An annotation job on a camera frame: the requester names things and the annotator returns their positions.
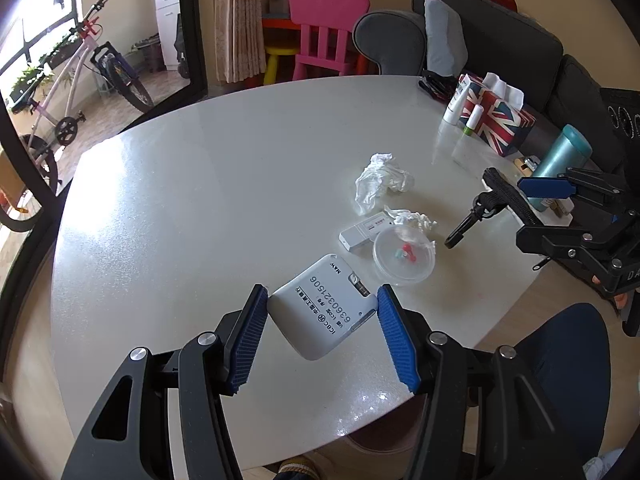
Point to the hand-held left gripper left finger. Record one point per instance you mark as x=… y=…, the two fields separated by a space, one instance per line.
x=247 y=340

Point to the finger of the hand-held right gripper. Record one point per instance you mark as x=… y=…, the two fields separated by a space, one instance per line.
x=545 y=187
x=510 y=195

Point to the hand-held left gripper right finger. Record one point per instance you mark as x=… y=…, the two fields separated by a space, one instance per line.
x=397 y=340

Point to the white card device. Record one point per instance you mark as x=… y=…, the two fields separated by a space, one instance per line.
x=320 y=310

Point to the purple translucent trash bin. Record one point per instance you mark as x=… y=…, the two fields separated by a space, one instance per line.
x=380 y=440

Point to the person's right hand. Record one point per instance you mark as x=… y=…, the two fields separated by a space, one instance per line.
x=620 y=302

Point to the small metallic object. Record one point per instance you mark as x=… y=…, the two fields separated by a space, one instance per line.
x=527 y=164

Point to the teal metal bottle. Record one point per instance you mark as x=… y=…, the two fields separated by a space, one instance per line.
x=557 y=155

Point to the clear round plastic dish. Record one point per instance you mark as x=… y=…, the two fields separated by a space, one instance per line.
x=400 y=270

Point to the flag print tissue box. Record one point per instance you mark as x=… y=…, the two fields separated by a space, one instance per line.
x=500 y=120

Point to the small green-capped white tube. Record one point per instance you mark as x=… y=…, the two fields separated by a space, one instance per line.
x=472 y=120

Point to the crumpled clear plastic wrap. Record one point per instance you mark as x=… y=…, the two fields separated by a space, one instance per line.
x=415 y=220

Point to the white squeeze tube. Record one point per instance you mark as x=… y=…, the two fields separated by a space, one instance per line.
x=456 y=105

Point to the white plastic stick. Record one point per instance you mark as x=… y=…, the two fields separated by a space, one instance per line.
x=360 y=232

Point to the large crumpled white tissue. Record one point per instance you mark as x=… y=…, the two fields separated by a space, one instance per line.
x=377 y=180

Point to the black sneaker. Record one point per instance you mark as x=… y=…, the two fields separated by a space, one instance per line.
x=297 y=470

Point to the grey sofa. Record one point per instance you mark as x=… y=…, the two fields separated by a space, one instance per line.
x=510 y=35

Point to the light grey pillow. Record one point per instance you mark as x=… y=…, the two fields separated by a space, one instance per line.
x=445 y=35

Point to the pink child chair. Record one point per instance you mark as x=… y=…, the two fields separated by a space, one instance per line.
x=325 y=7

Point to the yellow child stool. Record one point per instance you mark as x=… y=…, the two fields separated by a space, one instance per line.
x=280 y=51

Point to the red child table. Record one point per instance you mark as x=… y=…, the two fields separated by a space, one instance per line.
x=275 y=22

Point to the grey storage box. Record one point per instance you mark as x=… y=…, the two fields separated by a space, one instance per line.
x=279 y=5

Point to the dark low shelf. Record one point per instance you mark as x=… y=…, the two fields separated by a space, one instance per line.
x=150 y=55

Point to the black folded cart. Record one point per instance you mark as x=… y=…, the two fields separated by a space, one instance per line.
x=182 y=45

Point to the white bicycle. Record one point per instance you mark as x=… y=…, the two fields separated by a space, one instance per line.
x=75 y=75

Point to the beige curtain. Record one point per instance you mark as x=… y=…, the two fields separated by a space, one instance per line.
x=240 y=20

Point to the white cabinet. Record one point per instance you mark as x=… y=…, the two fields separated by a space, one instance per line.
x=167 y=20

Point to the green plants planter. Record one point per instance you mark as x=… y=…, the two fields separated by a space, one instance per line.
x=30 y=80

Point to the black sliding door frame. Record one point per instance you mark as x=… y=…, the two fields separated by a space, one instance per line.
x=192 y=35

